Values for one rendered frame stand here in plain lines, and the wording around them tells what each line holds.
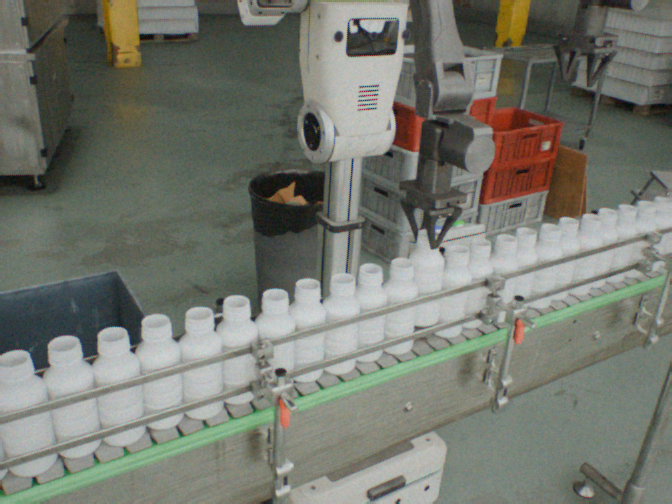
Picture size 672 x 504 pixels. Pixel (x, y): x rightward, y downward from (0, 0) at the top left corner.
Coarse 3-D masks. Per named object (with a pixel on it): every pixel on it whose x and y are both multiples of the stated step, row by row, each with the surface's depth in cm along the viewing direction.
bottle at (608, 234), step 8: (600, 216) 132; (608, 216) 131; (616, 216) 132; (608, 224) 132; (600, 232) 132; (608, 232) 132; (616, 232) 133; (608, 240) 132; (616, 240) 133; (600, 256) 134; (608, 256) 134; (600, 264) 134; (608, 264) 135; (600, 272) 135; (600, 280) 136
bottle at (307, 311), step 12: (300, 288) 97; (312, 288) 100; (300, 300) 98; (312, 300) 98; (288, 312) 99; (300, 312) 98; (312, 312) 98; (324, 312) 100; (300, 324) 98; (312, 324) 98; (312, 336) 99; (324, 336) 102; (300, 348) 100; (312, 348) 100; (300, 360) 101; (312, 360) 101; (312, 372) 102
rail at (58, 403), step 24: (624, 240) 133; (552, 264) 123; (456, 288) 111; (384, 312) 104; (480, 312) 117; (288, 336) 95; (408, 336) 109; (216, 360) 90; (336, 360) 102; (120, 384) 83; (24, 408) 78; (48, 408) 79; (192, 408) 91; (96, 432) 85; (120, 432) 86; (24, 456) 80
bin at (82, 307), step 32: (32, 288) 135; (64, 288) 138; (96, 288) 142; (128, 288) 136; (0, 320) 134; (32, 320) 137; (64, 320) 141; (96, 320) 145; (128, 320) 142; (0, 352) 137; (32, 352) 140; (96, 352) 149
